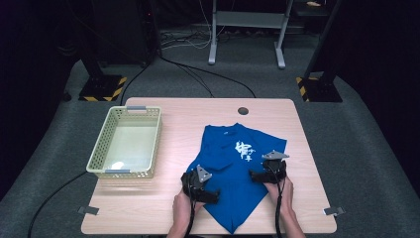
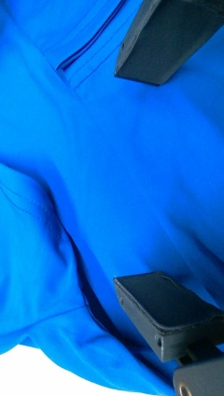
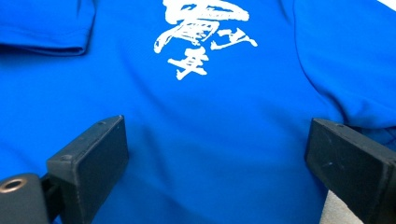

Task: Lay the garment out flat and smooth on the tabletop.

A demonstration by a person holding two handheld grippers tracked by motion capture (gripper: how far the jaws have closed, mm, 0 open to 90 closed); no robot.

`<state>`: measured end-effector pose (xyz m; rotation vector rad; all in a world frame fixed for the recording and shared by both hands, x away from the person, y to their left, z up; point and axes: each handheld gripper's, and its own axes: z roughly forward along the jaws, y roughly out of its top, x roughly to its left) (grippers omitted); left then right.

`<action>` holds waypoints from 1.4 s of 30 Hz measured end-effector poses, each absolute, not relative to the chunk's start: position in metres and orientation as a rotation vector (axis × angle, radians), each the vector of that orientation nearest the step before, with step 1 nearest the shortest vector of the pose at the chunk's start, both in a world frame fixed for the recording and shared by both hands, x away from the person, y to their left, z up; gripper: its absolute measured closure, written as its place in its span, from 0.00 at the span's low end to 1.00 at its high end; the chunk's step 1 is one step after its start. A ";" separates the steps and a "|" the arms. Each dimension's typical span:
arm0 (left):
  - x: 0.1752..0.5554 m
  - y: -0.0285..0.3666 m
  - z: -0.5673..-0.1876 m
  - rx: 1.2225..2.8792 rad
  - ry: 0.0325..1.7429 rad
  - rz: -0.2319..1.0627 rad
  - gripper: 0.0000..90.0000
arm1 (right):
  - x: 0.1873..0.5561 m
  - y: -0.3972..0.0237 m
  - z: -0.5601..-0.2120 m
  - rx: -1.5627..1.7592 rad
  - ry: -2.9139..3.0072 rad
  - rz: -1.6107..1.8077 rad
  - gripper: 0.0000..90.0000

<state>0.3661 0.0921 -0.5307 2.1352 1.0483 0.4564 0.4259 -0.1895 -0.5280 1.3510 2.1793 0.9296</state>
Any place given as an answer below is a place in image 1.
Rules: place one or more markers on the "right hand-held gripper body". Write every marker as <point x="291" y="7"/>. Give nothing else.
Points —
<point x="275" y="170"/>

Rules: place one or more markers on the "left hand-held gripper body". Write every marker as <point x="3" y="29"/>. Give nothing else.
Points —
<point x="194" y="183"/>

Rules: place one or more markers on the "blue shirt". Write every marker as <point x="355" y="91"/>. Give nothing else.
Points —
<point x="231" y="165"/>

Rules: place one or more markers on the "person's left hand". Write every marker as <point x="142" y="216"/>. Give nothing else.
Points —
<point x="183" y="210"/>

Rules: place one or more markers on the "person's right hand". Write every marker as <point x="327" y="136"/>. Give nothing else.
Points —
<point x="285" y="196"/>

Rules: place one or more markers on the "grey tape piece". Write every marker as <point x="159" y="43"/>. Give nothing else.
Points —
<point x="88" y="210"/>
<point x="334" y="211"/>

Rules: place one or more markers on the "cream perforated plastic basket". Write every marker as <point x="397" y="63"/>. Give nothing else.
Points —
<point x="128" y="145"/>

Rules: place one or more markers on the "black stand with striped base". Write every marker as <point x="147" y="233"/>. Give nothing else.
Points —
<point x="318" y="89"/>
<point x="102" y="87"/>

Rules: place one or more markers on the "black cabinet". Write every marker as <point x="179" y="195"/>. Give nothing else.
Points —
<point x="125" y="29"/>

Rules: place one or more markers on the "grey metal desk frame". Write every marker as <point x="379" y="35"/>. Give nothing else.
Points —
<point x="251" y="20"/>

